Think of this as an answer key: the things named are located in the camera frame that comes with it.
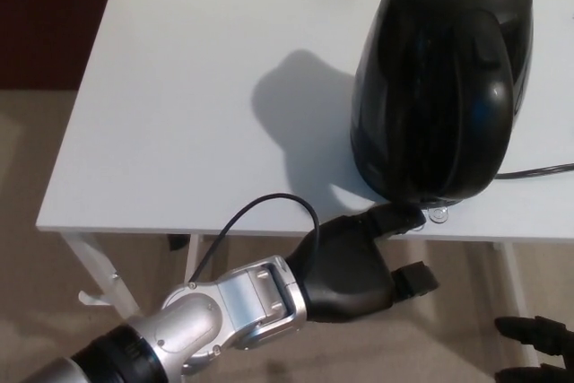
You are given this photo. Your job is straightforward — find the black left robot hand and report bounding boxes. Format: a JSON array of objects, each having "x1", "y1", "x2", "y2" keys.
[{"x1": 286, "y1": 203, "x2": 443, "y2": 326}]

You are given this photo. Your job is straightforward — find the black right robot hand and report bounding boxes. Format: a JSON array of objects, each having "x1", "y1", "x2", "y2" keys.
[{"x1": 492, "y1": 314, "x2": 574, "y2": 383}]

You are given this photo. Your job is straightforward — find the black electric kettle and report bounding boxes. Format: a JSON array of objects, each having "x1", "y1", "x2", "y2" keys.
[{"x1": 348, "y1": 0, "x2": 535, "y2": 205}]

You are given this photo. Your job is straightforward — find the white metal-legged table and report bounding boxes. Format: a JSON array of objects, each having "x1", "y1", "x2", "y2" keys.
[{"x1": 34, "y1": 0, "x2": 574, "y2": 357}]

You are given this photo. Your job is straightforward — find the white table leg hook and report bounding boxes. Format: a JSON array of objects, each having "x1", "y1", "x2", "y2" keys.
[{"x1": 78, "y1": 291, "x2": 109, "y2": 309}]

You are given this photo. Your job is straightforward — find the dark red cabinet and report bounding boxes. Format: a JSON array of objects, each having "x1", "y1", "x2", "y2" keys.
[{"x1": 0, "y1": 0, "x2": 116, "y2": 91}]

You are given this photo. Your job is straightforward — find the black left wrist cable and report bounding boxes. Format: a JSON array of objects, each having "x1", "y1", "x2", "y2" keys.
[{"x1": 187, "y1": 193, "x2": 322, "y2": 285}]

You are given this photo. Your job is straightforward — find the black kettle power cord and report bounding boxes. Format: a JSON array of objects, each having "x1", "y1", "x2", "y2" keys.
[{"x1": 495, "y1": 162, "x2": 574, "y2": 180}]

